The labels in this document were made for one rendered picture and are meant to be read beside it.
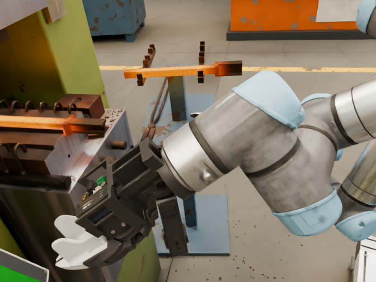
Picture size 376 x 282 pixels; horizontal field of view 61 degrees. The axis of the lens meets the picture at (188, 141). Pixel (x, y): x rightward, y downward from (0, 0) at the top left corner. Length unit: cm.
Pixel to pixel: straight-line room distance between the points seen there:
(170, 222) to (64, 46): 84
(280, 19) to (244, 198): 276
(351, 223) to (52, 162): 67
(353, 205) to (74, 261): 52
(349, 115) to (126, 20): 415
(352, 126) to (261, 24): 385
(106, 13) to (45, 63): 345
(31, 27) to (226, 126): 84
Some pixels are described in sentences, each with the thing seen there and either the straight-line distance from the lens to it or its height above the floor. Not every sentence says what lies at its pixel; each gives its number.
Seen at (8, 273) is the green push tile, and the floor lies 103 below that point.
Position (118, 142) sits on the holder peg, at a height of 88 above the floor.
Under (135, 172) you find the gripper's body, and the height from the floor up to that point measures 119.
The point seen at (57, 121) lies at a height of 101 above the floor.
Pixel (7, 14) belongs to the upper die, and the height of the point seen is 129.
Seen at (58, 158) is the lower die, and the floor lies 95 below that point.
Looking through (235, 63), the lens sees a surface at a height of 99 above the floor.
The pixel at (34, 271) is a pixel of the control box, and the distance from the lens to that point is 60.
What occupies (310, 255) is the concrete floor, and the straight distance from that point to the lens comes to 177.
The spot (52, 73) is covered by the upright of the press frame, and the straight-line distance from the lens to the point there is 112.
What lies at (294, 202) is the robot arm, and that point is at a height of 116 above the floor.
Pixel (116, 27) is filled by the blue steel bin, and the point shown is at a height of 22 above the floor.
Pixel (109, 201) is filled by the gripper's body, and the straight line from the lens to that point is 35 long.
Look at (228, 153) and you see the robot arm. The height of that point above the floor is 122.
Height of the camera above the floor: 143
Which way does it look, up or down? 36 degrees down
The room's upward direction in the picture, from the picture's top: 6 degrees counter-clockwise
